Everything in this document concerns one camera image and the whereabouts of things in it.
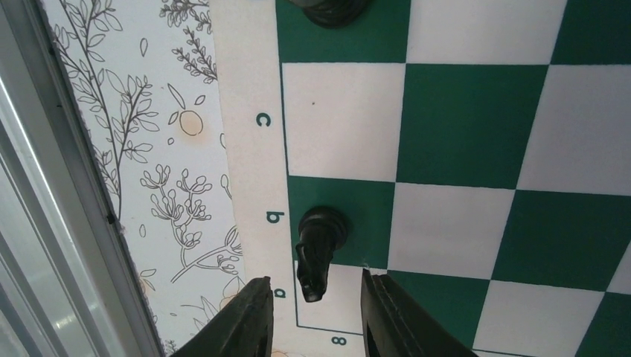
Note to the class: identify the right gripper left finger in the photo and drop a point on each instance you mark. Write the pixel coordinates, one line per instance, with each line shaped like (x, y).
(243, 328)

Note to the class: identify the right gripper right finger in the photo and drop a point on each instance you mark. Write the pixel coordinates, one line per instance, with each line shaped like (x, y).
(394, 324)

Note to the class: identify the black knight piece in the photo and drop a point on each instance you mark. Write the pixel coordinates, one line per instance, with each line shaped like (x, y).
(322, 231)

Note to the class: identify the green white chessboard mat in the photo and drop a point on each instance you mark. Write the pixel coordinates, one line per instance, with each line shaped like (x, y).
(479, 151)

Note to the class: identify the floral patterned tablecloth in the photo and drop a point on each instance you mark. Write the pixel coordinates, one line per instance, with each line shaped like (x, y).
(145, 80)

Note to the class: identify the black bishop piece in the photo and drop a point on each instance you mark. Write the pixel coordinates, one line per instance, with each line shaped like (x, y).
(331, 14)

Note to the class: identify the aluminium rail frame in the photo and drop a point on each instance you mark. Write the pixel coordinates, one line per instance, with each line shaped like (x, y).
(68, 287)

